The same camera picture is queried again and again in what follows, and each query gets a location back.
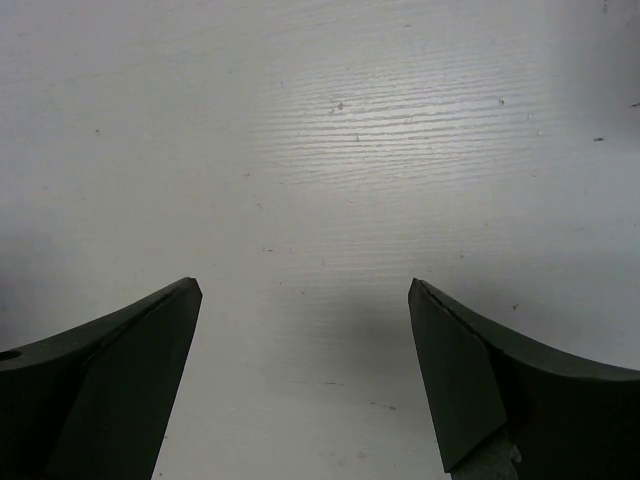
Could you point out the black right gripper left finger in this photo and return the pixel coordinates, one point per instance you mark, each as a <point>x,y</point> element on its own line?
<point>94,402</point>

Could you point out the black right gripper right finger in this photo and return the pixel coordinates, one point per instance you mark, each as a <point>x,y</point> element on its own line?
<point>505,406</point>

